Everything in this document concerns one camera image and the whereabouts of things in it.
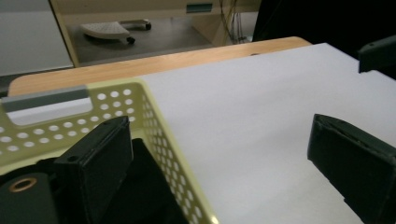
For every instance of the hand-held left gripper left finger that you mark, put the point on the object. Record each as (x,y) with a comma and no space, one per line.
(96,161)

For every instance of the black curtain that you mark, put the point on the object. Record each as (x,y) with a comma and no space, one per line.
(311,18)

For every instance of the black garment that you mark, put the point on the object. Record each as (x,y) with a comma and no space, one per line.
(146,186)

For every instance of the pale yellow perforated plastic basket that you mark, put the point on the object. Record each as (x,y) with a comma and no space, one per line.
(121,84)

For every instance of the white wheeled stand base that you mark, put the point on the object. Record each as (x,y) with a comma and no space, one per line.
(106,29)

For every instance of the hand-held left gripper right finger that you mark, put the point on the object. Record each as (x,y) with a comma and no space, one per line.
(358,165)

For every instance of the teal rectangular desk label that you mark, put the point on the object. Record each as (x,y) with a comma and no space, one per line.
(199,7)

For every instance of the wooden cabinet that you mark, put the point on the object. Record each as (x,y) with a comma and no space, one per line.
(140,6)

